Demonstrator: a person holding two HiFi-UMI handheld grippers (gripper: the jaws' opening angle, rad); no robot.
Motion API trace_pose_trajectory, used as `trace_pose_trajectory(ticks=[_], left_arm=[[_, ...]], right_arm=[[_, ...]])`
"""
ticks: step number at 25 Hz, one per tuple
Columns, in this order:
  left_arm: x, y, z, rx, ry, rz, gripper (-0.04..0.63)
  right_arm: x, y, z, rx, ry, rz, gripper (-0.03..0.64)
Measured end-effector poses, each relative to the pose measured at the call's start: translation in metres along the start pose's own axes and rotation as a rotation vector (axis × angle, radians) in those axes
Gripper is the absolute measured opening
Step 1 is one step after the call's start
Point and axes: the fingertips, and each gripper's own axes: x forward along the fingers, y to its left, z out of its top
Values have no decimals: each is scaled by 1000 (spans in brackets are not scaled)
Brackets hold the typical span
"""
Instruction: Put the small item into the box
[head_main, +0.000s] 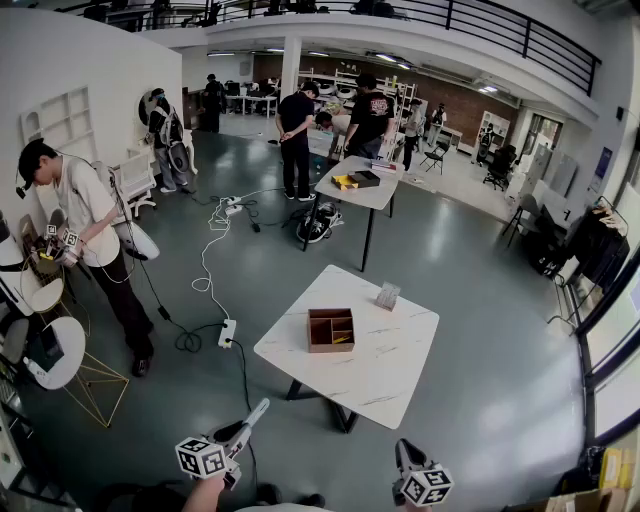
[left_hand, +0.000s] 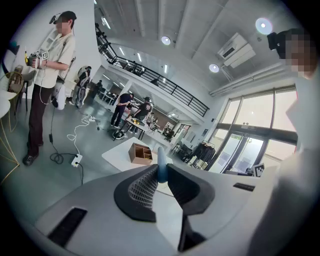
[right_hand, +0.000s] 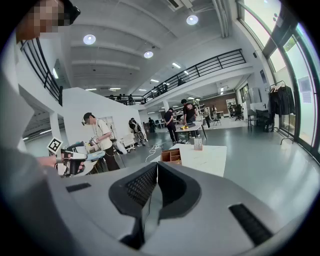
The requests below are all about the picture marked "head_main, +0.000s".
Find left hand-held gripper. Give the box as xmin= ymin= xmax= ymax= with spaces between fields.
xmin=174 ymin=420 xmax=258 ymax=491

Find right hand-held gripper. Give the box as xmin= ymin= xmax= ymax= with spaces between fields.
xmin=392 ymin=438 xmax=454 ymax=507

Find brown wooden compartment box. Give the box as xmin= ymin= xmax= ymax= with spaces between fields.
xmin=307 ymin=307 xmax=356 ymax=354

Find person's left forearm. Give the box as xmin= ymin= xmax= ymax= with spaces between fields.
xmin=181 ymin=477 xmax=227 ymax=512

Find brown cardboard box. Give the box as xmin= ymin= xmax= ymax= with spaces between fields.
xmin=504 ymin=487 xmax=632 ymax=512

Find person's dark legs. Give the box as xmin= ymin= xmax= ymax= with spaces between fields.
xmin=256 ymin=481 xmax=327 ymax=511

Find white marble table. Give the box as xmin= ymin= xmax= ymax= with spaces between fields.
xmin=253 ymin=264 xmax=441 ymax=434

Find dark round chair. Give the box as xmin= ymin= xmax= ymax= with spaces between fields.
xmin=97 ymin=480 xmax=189 ymax=512

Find black rectangular case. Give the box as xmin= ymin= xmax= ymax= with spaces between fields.
xmin=37 ymin=329 xmax=67 ymax=359

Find black white backpack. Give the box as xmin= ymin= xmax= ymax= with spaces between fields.
xmin=295 ymin=201 xmax=345 ymax=245

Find white table black legs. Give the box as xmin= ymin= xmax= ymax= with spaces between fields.
xmin=313 ymin=154 xmax=405 ymax=274

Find grey chair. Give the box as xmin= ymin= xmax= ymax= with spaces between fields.
xmin=501 ymin=193 xmax=542 ymax=249

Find white office chair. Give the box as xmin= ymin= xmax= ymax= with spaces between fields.
xmin=112 ymin=149 xmax=159 ymax=219

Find dark clothes rack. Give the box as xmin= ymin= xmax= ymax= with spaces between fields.
xmin=564 ymin=196 xmax=632 ymax=297

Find white black standing machine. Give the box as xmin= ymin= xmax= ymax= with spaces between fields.
xmin=0 ymin=209 xmax=32 ymax=302

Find black folding chair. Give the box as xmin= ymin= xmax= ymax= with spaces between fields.
xmin=418 ymin=141 xmax=452 ymax=176

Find black office chair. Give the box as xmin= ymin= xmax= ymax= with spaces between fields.
xmin=482 ymin=144 xmax=519 ymax=193

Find round white mirror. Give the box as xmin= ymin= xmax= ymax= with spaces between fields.
xmin=138 ymin=88 xmax=167 ymax=127

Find white shelf panel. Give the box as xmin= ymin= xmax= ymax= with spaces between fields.
xmin=19 ymin=85 xmax=99 ymax=162

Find black balcony railing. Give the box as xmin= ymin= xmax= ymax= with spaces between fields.
xmin=84 ymin=0 xmax=602 ymax=97

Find black power cable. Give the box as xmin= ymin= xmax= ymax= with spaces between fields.
xmin=227 ymin=338 xmax=254 ymax=416

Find black coiled adapter cable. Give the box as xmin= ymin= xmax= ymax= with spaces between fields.
xmin=157 ymin=303 xmax=224 ymax=352

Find white power cable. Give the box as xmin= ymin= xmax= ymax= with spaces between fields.
xmin=191 ymin=196 xmax=233 ymax=322

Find round white table gold frame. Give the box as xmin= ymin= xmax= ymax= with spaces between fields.
xmin=23 ymin=316 xmax=131 ymax=430

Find round gold wire table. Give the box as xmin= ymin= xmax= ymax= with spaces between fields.
xmin=18 ymin=252 xmax=92 ymax=337

